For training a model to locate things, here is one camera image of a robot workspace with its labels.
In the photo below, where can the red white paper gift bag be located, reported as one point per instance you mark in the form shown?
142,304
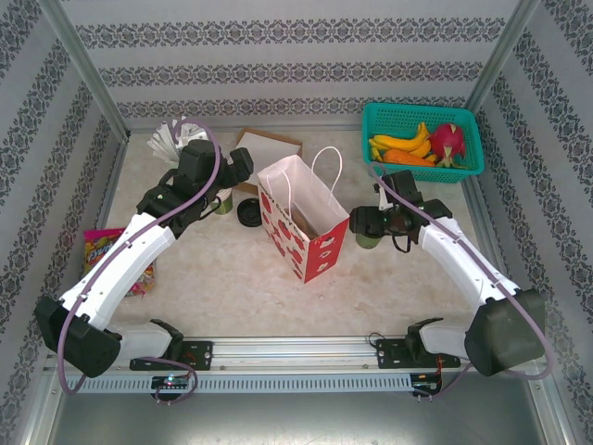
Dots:
319,259

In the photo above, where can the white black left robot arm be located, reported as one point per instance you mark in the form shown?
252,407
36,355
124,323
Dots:
116,264

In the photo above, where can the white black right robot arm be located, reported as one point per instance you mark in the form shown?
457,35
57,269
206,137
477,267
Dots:
463,264

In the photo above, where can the brown cardboard napkin box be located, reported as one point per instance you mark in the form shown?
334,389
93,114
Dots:
245,187

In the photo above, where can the white paper napkin stack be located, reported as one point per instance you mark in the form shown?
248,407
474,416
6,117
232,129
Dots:
278,148

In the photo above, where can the black plastic cup lid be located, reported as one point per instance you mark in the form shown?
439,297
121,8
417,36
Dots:
250,213

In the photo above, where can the orange carrot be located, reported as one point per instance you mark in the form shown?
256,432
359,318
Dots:
407,159

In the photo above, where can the yellow banana bunch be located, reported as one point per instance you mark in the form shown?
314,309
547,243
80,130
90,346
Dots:
403,146

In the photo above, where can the pink dragon fruit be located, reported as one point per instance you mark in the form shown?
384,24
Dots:
447,139

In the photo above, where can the colourful candy bag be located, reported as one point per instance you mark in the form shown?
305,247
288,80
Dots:
99,248

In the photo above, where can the teal plastic basket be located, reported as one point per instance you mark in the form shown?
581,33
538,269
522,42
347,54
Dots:
403,118

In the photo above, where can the small black circuit board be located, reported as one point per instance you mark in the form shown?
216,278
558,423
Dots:
424,385
169,381

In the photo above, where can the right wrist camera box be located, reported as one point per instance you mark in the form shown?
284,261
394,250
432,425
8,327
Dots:
400,185

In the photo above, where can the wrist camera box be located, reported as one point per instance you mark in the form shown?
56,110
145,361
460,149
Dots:
400,185
199,162

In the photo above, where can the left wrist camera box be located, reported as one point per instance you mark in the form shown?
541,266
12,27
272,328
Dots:
199,162

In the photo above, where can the aluminium table edge rail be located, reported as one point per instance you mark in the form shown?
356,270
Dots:
477,218
352,128
111,185

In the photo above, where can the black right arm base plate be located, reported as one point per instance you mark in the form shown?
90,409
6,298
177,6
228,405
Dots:
387,352

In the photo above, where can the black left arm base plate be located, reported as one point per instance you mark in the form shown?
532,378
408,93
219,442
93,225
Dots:
201,354

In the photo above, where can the aluminium mounting rail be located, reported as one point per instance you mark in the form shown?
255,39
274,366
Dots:
287,352

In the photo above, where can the aluminium frame post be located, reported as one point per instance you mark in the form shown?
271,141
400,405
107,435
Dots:
502,51
88,69

